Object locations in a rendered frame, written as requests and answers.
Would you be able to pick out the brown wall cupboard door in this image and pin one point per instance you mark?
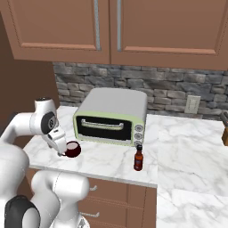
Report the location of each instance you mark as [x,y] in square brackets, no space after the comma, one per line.
[56,26]
[172,29]

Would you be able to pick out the brown drawer front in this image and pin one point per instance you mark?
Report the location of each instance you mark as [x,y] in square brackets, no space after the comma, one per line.
[109,216]
[111,193]

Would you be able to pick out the dark red mug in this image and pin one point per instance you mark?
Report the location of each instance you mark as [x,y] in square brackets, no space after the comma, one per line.
[73,149]

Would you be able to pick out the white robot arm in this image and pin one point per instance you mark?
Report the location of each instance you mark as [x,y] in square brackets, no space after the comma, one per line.
[17,166]

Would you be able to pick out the brown sauce bottle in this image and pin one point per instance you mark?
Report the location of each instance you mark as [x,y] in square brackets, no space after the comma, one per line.
[138,160]

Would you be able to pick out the white wall socket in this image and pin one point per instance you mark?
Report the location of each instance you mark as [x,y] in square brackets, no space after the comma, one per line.
[192,104]

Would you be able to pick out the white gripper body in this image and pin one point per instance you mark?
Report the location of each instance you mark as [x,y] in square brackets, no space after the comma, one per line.
[58,144]

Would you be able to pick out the brown base cupboard panel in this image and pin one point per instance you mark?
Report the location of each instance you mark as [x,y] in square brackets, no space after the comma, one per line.
[142,207]

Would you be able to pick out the black toaster oven door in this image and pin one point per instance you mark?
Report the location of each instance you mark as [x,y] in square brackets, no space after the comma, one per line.
[104,134]

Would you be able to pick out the wooden knife block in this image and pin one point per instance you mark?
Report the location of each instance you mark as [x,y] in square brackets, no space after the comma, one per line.
[225,130]

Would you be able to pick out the silver toaster oven knob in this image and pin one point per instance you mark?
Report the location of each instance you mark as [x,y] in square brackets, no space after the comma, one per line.
[138,128]
[138,143]
[138,136]

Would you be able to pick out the pale green toaster oven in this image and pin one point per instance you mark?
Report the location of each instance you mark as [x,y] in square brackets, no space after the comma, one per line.
[117,102]

